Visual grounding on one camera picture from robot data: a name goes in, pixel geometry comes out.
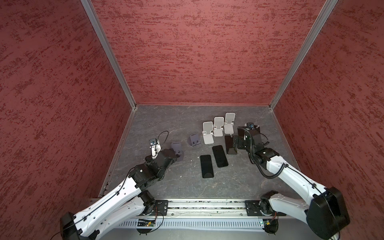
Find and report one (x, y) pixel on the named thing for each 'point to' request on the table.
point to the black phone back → (220, 156)
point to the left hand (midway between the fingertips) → (164, 154)
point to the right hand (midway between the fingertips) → (240, 140)
